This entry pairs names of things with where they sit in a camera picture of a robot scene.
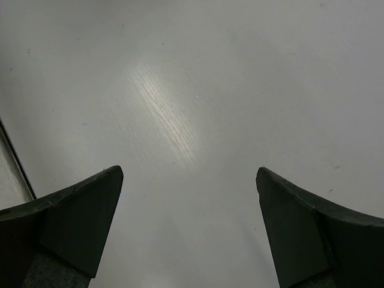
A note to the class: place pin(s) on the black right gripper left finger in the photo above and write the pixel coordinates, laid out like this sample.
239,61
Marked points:
58,240

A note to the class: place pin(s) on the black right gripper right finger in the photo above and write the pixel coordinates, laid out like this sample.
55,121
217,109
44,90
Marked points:
315,242

